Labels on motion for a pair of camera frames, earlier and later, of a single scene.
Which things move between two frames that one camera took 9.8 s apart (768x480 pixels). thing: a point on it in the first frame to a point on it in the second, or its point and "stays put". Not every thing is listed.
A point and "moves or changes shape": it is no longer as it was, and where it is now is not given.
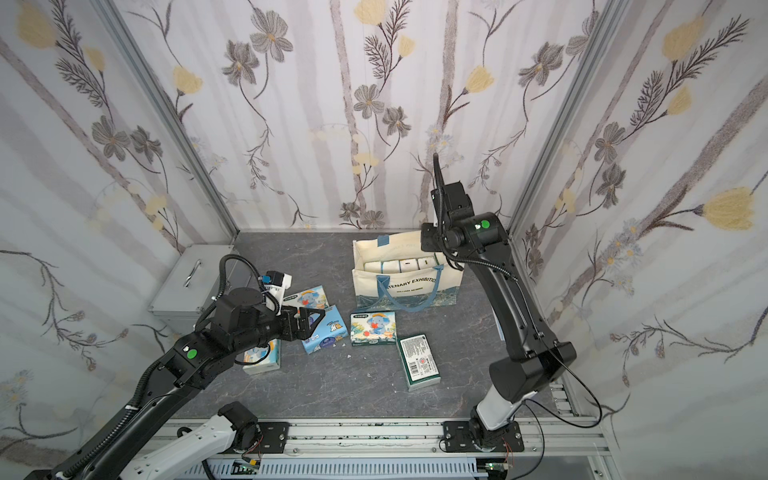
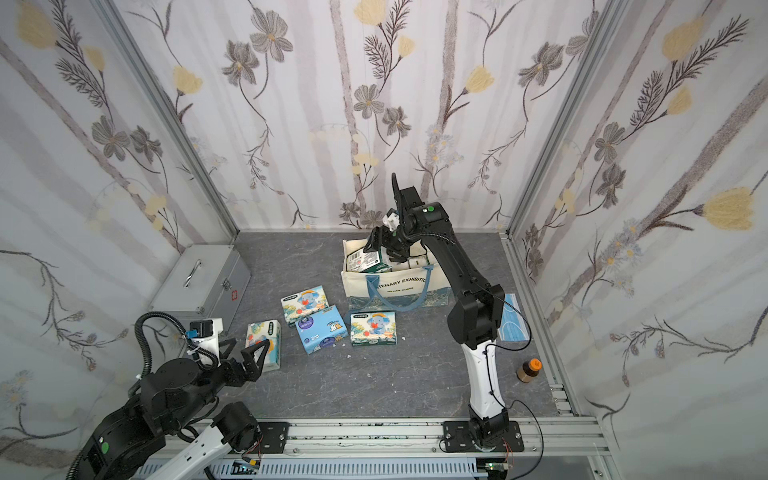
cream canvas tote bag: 394,272 moves or changes shape
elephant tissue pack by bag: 373,328 stays put
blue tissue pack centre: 330,329 stays put
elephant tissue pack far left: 309,297 stays put
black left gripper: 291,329 to 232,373
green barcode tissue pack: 419,365 to 361,261
